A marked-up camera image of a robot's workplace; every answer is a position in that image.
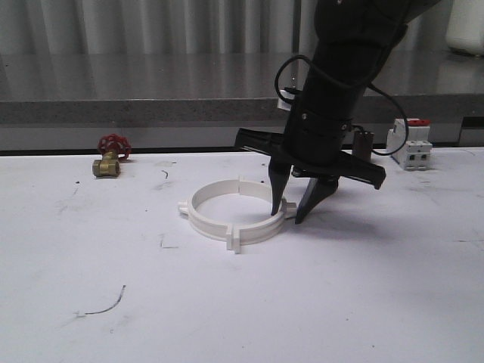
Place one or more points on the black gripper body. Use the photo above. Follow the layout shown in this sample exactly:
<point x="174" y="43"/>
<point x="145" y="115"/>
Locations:
<point x="312" y="144"/>

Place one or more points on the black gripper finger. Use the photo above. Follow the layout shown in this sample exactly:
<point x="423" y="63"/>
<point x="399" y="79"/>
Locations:
<point x="278" y="173"/>
<point x="317" y="190"/>

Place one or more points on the white half-ring pipe clamp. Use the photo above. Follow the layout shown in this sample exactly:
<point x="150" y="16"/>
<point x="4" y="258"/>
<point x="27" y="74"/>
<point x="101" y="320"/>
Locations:
<point x="212" y="228"/>

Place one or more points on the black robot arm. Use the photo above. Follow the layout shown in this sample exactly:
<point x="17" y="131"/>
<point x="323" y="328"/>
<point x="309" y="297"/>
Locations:
<point x="354" y="40"/>

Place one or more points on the dark brown cylindrical coupling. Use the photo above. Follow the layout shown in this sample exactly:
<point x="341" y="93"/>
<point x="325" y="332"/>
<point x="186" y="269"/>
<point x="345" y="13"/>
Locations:
<point x="363" y="145"/>

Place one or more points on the grey stone countertop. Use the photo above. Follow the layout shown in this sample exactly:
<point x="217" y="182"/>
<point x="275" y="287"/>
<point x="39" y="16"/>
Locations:
<point x="67" y="102"/>

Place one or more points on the brass valve red handwheel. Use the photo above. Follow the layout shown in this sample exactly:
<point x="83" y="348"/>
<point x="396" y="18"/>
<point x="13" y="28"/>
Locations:
<point x="114" y="149"/>

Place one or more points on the white container on counter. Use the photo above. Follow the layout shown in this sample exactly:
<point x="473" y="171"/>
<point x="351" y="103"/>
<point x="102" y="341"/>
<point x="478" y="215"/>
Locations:
<point x="465" y="27"/>

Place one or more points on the white circuit breaker red switch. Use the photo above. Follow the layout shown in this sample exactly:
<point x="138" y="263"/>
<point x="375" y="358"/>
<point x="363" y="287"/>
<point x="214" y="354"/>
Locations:
<point x="415" y="154"/>

